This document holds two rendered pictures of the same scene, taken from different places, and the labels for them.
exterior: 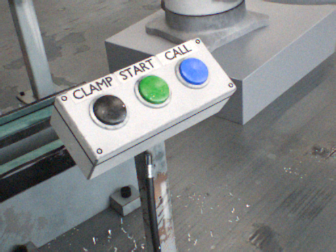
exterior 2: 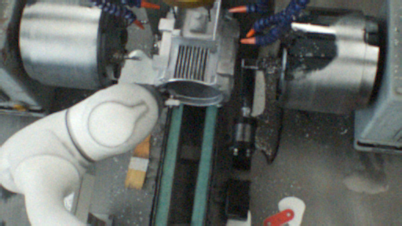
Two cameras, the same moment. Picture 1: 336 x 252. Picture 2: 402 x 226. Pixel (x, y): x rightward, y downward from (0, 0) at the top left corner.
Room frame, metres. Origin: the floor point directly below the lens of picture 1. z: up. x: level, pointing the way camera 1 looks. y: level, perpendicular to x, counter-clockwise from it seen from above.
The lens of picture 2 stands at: (0.85, 0.12, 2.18)
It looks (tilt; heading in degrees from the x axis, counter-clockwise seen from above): 70 degrees down; 143
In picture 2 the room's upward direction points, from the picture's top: 10 degrees counter-clockwise
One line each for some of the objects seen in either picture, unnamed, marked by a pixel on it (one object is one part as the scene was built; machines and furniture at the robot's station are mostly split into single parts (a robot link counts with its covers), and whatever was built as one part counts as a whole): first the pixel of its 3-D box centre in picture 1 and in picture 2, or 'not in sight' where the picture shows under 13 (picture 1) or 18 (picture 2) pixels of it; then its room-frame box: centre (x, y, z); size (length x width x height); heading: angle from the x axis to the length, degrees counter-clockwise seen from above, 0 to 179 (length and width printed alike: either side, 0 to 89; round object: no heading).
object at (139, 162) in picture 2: not in sight; (141, 154); (0.40, 0.24, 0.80); 0.21 x 0.05 x 0.01; 121
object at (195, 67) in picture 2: not in sight; (197, 56); (0.39, 0.49, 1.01); 0.20 x 0.19 x 0.19; 125
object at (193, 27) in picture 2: not in sight; (197, 23); (0.37, 0.53, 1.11); 0.12 x 0.11 x 0.07; 125
